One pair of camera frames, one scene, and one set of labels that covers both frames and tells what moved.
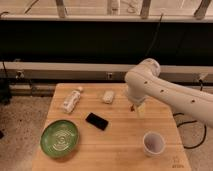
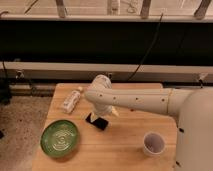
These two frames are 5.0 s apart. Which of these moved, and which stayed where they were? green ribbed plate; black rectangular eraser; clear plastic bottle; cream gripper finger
Moved: cream gripper finger
Stayed: green ribbed plate; black rectangular eraser; clear plastic bottle
